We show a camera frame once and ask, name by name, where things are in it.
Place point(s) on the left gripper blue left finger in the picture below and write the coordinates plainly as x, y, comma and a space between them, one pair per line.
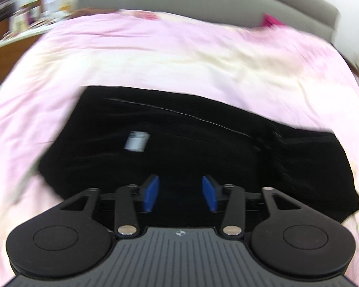
131, 200

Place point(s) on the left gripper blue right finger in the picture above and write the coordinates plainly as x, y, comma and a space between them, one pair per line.
229, 202

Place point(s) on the black pants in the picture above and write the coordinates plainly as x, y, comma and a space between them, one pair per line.
120, 136

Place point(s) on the pink duvet cover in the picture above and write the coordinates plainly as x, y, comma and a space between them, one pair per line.
280, 73

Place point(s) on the magenta pillow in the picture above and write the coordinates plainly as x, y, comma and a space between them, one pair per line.
270, 21

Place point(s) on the red patterned small item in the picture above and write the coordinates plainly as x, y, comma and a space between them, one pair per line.
145, 15

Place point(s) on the left wooden nightstand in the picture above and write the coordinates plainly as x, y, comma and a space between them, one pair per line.
12, 49

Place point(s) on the brown cloth by headboard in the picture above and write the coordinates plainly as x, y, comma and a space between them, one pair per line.
90, 12

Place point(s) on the grey upholstered headboard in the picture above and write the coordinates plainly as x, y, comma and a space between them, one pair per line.
209, 0

